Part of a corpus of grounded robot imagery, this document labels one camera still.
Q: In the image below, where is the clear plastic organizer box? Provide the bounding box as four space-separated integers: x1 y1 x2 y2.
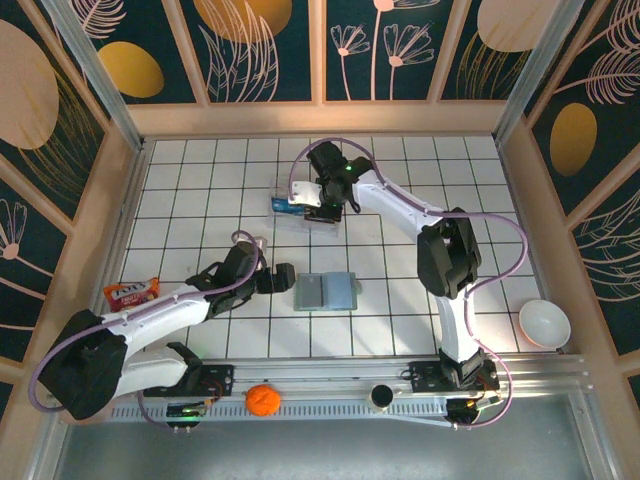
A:
267 175 341 236

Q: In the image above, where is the green card holder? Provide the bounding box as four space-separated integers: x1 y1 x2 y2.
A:
292 271 361 313

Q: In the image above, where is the blue credit card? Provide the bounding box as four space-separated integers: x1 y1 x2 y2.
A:
271 197 306 215

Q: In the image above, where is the orange candy bag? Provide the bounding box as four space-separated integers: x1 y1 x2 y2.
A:
103 277 162 314

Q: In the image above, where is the orange ball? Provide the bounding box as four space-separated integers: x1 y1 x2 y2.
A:
243 383 281 417

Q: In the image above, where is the black connector board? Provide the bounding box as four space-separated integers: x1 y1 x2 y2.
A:
166 403 207 432
446 397 501 431

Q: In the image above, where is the white bowl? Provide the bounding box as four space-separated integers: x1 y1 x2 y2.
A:
518 298 572 349

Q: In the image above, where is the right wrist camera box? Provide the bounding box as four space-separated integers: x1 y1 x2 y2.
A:
288 178 321 206

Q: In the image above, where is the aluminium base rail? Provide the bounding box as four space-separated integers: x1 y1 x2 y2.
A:
47 352 599 401

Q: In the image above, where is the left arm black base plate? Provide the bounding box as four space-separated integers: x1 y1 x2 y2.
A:
143 363 236 399

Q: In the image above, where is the white slotted cable duct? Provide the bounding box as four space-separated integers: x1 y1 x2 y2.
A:
107 399 451 427

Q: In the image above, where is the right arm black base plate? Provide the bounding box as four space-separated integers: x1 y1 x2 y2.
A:
409 359 501 394

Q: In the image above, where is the aluminium frame post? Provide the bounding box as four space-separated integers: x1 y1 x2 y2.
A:
39 0 147 151
492 0 587 146

